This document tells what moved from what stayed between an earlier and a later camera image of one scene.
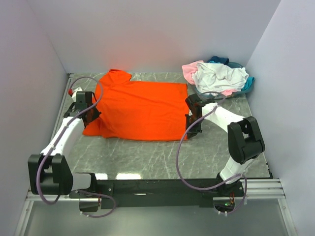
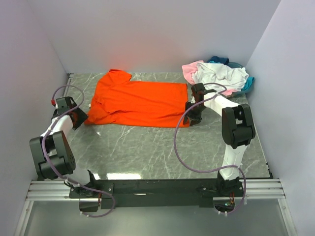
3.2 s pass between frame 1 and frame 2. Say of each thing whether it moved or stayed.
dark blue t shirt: stayed
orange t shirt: moved
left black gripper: moved
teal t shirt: stayed
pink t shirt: stayed
